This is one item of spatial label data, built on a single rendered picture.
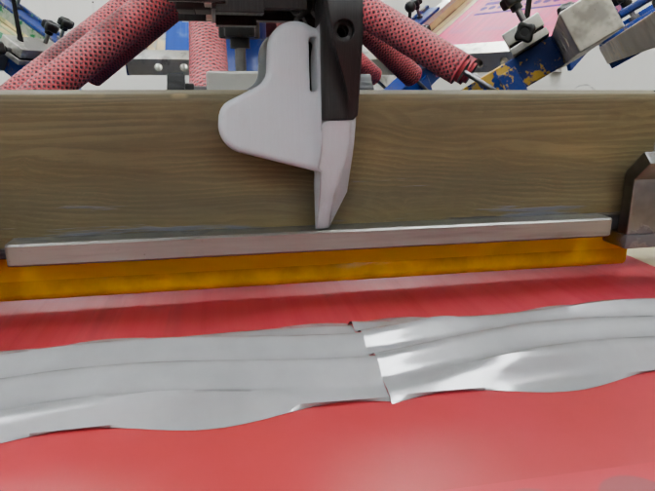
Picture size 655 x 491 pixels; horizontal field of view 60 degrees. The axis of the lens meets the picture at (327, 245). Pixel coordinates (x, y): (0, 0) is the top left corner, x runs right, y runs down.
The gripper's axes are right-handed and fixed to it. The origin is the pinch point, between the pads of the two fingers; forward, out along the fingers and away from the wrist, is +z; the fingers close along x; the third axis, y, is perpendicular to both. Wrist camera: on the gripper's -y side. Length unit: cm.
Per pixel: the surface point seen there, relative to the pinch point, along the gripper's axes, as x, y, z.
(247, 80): -25.9, 2.6, -6.1
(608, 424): 14.4, -6.6, 5.3
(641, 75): -227, -200, -13
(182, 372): 9.5, 7.1, 4.7
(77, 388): 9.6, 10.7, 4.8
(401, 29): -60, -23, -14
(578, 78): -279, -200, -12
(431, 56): -58, -27, -10
